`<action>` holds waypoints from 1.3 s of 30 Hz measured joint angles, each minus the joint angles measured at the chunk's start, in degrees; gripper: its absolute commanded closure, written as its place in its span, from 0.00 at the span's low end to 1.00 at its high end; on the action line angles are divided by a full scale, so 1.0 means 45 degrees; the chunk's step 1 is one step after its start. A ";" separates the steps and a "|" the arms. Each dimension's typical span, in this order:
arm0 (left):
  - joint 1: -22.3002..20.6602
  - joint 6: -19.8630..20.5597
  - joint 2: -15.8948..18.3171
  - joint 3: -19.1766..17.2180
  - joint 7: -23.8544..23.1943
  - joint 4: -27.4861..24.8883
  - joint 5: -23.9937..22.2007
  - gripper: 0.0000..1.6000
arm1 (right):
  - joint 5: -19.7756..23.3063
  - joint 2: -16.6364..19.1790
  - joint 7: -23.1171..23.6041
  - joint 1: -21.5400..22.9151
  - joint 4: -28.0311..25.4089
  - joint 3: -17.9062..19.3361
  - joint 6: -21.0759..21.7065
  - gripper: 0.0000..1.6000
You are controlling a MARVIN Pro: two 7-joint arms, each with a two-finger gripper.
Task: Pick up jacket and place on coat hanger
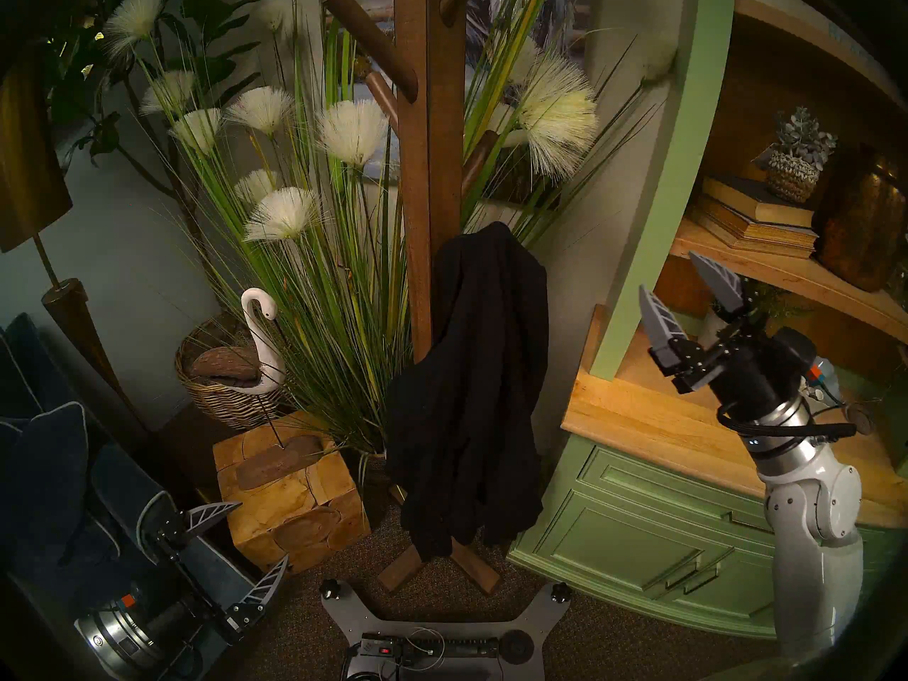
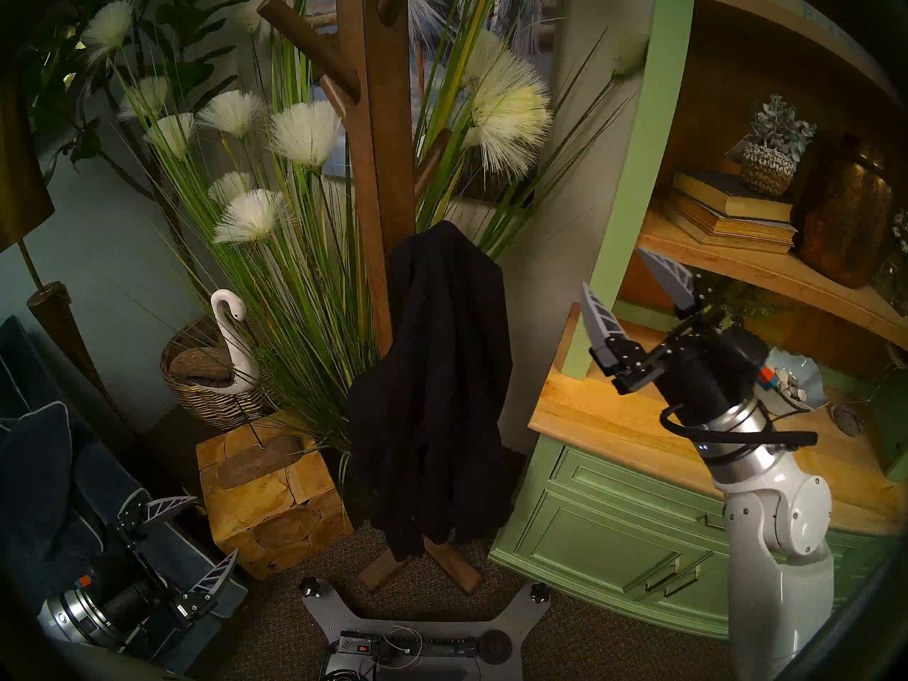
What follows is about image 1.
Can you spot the dark cover old book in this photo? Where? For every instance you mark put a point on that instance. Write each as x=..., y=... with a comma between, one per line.
x=755, y=198

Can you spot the stack of old books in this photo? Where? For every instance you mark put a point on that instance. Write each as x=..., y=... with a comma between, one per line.
x=745, y=225

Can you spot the dark blue piped cushion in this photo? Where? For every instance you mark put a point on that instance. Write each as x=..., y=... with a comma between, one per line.
x=42, y=474

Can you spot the dark blue armchair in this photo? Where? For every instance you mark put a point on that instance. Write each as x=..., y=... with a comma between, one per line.
x=120, y=481

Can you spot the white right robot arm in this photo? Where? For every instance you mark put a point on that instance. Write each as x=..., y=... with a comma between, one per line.
x=816, y=580

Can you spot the brown glazed vase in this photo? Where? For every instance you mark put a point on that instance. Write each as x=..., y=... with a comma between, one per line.
x=862, y=222

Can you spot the brass floor lamp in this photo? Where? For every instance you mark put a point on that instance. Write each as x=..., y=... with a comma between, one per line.
x=74, y=318

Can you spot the black jacket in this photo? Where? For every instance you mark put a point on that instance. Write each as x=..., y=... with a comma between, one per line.
x=482, y=374

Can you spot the tall grass plant white puffs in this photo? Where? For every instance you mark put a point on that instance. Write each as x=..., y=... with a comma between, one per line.
x=333, y=346

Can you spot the woven plant pot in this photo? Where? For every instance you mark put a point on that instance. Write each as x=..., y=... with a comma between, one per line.
x=372, y=474

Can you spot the wooden block stool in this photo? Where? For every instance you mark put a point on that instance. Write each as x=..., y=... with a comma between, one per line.
x=305, y=523

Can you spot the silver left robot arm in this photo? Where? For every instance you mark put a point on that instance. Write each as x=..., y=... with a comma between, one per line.
x=113, y=637

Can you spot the black round base cap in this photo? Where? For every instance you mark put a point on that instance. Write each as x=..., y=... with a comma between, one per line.
x=516, y=647

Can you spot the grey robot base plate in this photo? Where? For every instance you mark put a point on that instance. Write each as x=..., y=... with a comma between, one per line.
x=351, y=616

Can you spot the green plant in grey pot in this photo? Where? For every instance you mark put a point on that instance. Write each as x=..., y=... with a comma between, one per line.
x=777, y=305

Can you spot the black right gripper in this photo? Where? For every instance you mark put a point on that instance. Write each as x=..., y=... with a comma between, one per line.
x=752, y=367

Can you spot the black power strip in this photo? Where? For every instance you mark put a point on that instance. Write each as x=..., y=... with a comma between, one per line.
x=461, y=648

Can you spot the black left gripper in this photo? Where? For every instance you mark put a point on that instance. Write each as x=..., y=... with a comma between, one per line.
x=163, y=623

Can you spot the white swan figurine on rod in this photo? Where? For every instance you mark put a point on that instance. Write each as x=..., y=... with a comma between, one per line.
x=266, y=353

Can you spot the wicker basket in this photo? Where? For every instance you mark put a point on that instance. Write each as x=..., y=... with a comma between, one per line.
x=227, y=406

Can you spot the green wooden shelf cabinet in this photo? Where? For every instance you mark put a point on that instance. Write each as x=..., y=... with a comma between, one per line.
x=624, y=538

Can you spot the black base corner knob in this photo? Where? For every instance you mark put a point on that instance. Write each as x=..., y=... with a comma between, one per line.
x=560, y=591
x=329, y=587

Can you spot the thick worn old book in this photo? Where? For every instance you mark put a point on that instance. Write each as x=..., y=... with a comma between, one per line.
x=738, y=243

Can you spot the small wrist camera box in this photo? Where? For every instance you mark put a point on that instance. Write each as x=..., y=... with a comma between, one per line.
x=823, y=378

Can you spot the succulent in woven pot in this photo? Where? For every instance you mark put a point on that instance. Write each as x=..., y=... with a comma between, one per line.
x=794, y=172

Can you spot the bird canvas wall painting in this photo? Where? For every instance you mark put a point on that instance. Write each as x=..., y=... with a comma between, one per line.
x=560, y=13

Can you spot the brown wooden coat rack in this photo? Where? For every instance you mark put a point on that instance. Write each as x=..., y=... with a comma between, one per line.
x=429, y=190

